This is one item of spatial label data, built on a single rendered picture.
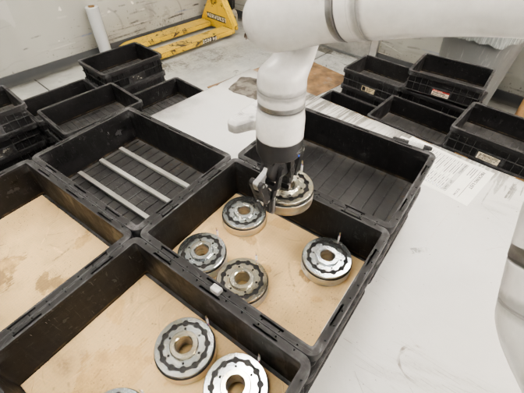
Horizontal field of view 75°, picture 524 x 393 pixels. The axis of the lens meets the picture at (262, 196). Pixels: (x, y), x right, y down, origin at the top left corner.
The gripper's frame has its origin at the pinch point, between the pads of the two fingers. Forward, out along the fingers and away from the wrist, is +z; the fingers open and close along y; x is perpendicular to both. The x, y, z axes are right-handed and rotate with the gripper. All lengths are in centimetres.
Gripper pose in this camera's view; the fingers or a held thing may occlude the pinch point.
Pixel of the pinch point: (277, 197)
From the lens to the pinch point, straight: 63.0
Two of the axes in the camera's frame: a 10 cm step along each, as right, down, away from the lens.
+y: 5.9, -5.7, 5.7
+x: -8.1, -4.1, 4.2
